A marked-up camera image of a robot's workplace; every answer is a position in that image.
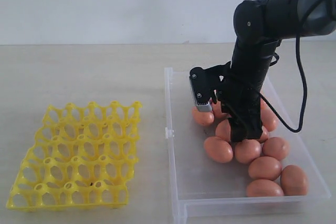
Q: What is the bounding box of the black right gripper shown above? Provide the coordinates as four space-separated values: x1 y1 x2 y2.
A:
204 62 263 143

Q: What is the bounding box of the yellow plastic egg tray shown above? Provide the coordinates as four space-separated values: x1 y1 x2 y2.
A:
6 101 142 211

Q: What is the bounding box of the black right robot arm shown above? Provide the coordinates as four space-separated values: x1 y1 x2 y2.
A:
189 0 335 142

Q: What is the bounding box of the brown egg middle left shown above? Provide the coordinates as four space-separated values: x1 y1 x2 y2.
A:
234 139 261 164

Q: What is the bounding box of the brown egg under gripper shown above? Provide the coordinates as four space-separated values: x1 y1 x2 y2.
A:
215 119 231 143

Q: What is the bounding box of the brown egg right back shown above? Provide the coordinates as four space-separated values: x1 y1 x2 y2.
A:
260 99 278 132

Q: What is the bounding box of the brown egg middle right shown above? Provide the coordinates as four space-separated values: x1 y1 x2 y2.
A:
262 137 290 161

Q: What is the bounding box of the brown egg left side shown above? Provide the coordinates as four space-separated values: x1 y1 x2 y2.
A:
203 136 234 164

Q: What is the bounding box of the brown egg second row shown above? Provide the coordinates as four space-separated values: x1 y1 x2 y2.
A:
248 156 282 180

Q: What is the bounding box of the brown egg back left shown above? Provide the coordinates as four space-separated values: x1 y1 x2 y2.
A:
192 107 215 126

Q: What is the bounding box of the brown egg front left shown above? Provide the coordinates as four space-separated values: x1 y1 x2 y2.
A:
246 179 284 197

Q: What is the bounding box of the brown egg front right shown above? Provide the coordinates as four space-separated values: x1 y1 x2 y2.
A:
280 165 309 196

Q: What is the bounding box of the clear plastic bin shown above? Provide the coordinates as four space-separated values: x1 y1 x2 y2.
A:
164 68 330 223

